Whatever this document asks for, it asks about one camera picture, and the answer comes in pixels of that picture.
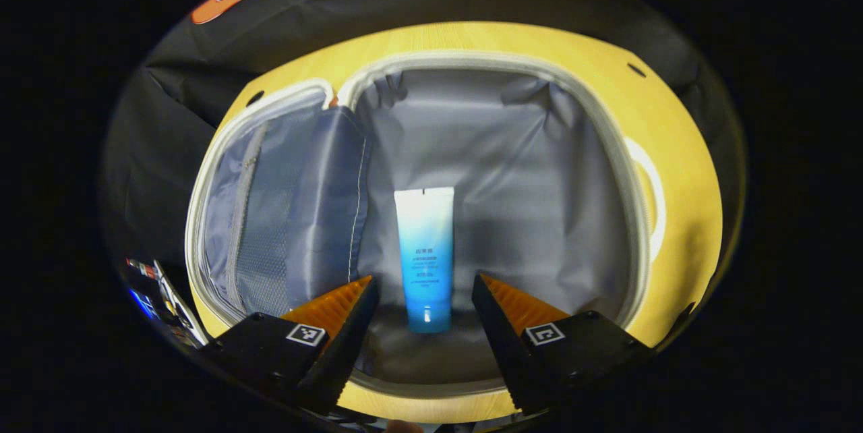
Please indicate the white suitcase with grey lining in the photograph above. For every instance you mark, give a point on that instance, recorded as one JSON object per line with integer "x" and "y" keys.
{"x": 526, "y": 190}

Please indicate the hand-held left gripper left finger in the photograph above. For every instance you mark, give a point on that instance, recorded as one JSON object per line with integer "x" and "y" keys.
{"x": 344, "y": 345}

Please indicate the device with lit screen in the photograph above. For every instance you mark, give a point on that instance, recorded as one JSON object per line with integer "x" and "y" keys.
{"x": 172, "y": 298}

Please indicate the blue white cream tube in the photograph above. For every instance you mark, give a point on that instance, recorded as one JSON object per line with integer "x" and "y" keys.
{"x": 425, "y": 257}

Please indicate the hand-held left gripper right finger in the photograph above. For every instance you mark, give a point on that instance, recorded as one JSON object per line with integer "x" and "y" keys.
{"x": 502, "y": 345}

